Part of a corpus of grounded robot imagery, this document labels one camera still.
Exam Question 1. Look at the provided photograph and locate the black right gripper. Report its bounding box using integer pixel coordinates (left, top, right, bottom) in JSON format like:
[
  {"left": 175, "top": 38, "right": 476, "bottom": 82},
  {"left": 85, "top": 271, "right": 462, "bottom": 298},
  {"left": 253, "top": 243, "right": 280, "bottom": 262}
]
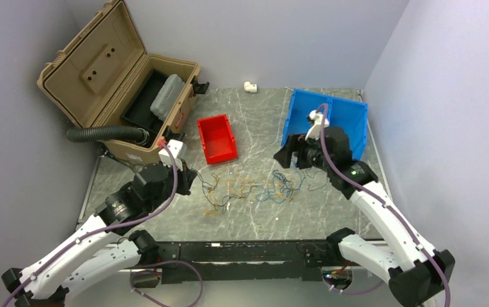
[{"left": 273, "top": 132, "right": 333, "bottom": 173}]

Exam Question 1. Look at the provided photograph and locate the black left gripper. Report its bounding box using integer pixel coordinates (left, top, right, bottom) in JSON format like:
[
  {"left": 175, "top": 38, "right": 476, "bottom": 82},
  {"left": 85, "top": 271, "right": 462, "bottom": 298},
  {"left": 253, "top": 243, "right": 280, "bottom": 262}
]
[{"left": 146, "top": 159, "right": 197, "bottom": 214}]

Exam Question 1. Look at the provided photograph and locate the black wire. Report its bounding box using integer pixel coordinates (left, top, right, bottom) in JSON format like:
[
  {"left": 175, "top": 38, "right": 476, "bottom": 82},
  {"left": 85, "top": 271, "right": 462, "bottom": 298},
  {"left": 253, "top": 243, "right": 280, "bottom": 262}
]
[{"left": 193, "top": 167, "right": 330, "bottom": 213}]

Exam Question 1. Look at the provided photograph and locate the blue wire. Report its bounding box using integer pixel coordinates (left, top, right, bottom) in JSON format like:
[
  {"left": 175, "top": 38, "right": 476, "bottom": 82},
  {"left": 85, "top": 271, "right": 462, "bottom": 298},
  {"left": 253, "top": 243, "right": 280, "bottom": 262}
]
[{"left": 254, "top": 169, "right": 306, "bottom": 203}]

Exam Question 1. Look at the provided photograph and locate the yellow wire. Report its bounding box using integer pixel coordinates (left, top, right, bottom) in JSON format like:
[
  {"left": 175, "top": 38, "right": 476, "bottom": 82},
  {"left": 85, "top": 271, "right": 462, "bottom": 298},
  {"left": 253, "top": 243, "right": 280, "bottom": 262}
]
[{"left": 203, "top": 171, "right": 270, "bottom": 217}]

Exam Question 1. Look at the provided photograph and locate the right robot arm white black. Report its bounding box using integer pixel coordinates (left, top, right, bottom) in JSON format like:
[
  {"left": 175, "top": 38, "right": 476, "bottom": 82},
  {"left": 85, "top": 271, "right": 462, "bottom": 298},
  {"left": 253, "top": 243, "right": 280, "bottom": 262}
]
[{"left": 274, "top": 127, "right": 455, "bottom": 306}]

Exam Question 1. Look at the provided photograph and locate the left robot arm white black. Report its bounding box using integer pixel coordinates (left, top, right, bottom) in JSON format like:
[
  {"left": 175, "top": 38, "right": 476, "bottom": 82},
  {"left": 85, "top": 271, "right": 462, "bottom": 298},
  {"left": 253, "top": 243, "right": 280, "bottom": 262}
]
[{"left": 1, "top": 163, "right": 198, "bottom": 306}]

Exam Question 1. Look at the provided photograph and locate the white pipe elbow fitting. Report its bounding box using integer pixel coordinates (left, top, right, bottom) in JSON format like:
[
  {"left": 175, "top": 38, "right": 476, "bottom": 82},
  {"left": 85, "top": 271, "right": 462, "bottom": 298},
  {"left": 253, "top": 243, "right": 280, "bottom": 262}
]
[{"left": 243, "top": 81, "right": 258, "bottom": 93}]

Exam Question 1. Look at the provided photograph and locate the blue bin left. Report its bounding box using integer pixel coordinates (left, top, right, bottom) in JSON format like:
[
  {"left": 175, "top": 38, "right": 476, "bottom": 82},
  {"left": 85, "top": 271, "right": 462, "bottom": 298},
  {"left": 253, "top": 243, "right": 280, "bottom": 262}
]
[{"left": 281, "top": 89, "right": 334, "bottom": 146}]

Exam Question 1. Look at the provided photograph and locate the blue bin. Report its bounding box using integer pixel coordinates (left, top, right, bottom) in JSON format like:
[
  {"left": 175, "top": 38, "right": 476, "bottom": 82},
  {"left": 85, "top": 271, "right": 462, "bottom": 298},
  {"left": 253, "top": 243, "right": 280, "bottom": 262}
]
[
  {"left": 281, "top": 89, "right": 334, "bottom": 146},
  {"left": 329, "top": 97, "right": 368, "bottom": 160}
]

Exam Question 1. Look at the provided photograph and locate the metal wrench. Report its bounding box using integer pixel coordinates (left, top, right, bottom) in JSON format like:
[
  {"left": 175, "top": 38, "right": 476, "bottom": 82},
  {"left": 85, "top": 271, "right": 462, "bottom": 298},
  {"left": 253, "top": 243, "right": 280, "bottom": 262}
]
[{"left": 97, "top": 146, "right": 144, "bottom": 173}]

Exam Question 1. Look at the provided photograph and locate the blue bin right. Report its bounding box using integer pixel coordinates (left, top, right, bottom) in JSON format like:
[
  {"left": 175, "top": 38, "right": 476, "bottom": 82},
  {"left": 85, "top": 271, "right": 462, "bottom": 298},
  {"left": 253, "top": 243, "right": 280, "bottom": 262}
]
[{"left": 329, "top": 97, "right": 368, "bottom": 160}]

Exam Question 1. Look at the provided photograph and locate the black toolbox tray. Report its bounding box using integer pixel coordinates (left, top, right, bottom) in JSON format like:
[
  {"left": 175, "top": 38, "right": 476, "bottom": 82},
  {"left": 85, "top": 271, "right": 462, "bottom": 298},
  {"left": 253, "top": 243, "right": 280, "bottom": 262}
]
[{"left": 121, "top": 69, "right": 168, "bottom": 136}]

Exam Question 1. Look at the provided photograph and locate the red plastic bin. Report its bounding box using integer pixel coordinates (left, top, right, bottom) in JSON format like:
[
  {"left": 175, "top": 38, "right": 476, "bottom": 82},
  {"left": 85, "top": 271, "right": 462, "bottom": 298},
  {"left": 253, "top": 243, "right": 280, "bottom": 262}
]
[{"left": 197, "top": 114, "right": 238, "bottom": 165}]

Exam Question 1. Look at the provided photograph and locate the grey plastic organizer box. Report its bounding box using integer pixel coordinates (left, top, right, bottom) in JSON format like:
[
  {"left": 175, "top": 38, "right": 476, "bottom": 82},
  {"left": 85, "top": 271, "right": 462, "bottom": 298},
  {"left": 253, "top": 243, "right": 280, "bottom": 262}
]
[{"left": 150, "top": 74, "right": 185, "bottom": 120}]

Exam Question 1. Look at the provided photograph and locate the tan hard toolbox case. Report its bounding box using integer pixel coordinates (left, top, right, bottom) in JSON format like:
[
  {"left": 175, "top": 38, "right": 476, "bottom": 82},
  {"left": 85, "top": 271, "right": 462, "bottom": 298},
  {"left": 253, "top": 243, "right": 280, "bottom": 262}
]
[{"left": 37, "top": 1, "right": 209, "bottom": 165}]

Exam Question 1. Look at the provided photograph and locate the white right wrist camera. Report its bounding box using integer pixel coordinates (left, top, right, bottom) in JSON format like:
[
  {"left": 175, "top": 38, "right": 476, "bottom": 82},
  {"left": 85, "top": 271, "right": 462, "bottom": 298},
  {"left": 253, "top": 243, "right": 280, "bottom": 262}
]
[{"left": 305, "top": 111, "right": 330, "bottom": 141}]

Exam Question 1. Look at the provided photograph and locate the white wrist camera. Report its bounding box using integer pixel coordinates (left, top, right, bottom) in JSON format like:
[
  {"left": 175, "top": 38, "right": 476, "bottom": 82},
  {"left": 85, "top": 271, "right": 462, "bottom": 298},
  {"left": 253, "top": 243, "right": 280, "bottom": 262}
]
[
  {"left": 157, "top": 139, "right": 187, "bottom": 171},
  {"left": 305, "top": 111, "right": 330, "bottom": 141}
]

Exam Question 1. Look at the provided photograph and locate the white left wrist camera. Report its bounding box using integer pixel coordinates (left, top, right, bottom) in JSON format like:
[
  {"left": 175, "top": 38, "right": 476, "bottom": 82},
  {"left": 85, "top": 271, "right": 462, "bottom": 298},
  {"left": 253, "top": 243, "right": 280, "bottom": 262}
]
[{"left": 157, "top": 139, "right": 187, "bottom": 171}]

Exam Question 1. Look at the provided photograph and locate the black corrugated hose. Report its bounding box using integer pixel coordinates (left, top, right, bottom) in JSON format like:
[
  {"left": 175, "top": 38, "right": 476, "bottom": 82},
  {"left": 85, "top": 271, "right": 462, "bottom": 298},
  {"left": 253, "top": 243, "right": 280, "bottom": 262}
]
[{"left": 66, "top": 125, "right": 149, "bottom": 144}]

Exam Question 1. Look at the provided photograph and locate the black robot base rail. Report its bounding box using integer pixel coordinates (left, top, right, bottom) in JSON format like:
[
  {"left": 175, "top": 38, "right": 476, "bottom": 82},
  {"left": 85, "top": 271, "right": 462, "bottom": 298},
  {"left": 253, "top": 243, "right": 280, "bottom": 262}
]
[{"left": 114, "top": 228, "right": 368, "bottom": 285}]

